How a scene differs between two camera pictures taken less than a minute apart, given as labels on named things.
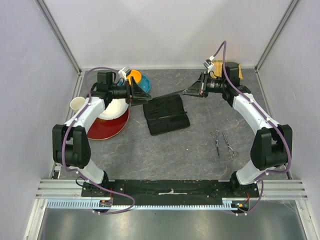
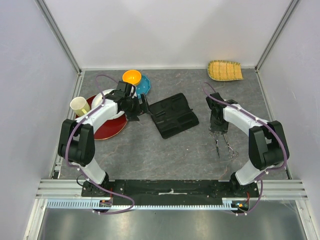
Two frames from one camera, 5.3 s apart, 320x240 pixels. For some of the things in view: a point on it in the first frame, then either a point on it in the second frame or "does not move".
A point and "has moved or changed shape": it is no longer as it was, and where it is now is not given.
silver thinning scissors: x=232 y=153 does not move
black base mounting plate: x=169 y=192 does not move
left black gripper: x=139 y=95 -> x=133 y=116
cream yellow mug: x=77 y=103 does not move
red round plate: x=100 y=129 does not move
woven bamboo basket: x=217 y=69 does not move
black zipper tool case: x=165 y=114 has moved or changed shape
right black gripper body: x=215 y=85 -> x=218 y=124
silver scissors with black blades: x=215 y=135 does not move
